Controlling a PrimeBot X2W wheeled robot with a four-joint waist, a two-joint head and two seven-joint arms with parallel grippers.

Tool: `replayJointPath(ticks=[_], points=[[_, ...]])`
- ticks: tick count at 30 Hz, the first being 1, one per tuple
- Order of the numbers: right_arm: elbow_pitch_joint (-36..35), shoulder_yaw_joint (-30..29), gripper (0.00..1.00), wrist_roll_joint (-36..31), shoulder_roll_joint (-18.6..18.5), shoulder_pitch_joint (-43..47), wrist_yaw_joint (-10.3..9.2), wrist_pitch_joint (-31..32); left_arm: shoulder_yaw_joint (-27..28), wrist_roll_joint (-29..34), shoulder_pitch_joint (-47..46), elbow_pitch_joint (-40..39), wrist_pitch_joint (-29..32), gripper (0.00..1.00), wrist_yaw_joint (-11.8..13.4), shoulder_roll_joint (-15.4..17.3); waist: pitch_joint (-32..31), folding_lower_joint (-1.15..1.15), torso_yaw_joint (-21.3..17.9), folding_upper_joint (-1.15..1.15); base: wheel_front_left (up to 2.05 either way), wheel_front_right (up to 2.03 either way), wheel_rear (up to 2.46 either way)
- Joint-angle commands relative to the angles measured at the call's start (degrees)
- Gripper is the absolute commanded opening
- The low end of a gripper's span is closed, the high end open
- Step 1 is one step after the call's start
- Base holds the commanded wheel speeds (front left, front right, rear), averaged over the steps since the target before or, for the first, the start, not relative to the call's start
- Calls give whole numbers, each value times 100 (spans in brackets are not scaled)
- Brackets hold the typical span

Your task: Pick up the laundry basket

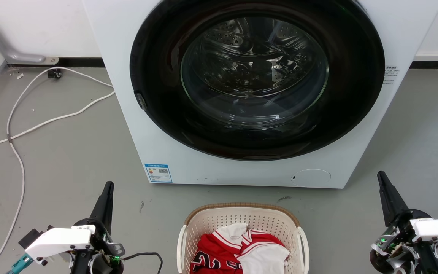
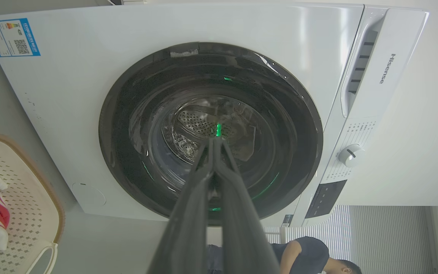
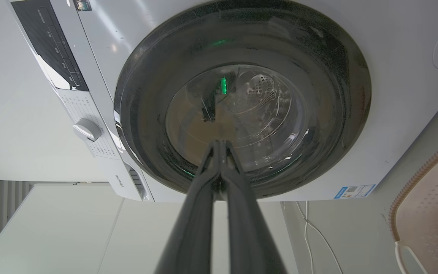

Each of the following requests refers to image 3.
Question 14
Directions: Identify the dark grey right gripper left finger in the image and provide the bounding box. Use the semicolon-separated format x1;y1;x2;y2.
154;140;222;274

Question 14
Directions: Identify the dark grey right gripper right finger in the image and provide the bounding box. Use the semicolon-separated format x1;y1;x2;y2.
219;140;288;274

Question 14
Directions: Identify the beige perforated laundry basket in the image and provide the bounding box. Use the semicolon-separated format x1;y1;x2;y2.
389;134;438;274

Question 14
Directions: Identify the blue energy label sticker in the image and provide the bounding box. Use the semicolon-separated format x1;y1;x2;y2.
334;185;376;199

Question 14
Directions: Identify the white washing machine program dial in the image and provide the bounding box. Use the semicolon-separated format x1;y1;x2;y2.
73;118;102;142

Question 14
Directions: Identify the dark round washing machine door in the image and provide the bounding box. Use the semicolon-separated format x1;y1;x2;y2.
114;0;372;199

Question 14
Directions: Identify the white front-load washing machine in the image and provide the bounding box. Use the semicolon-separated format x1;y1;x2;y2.
8;0;438;202

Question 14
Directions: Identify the white power cable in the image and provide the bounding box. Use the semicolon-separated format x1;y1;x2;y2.
295;201;343;274

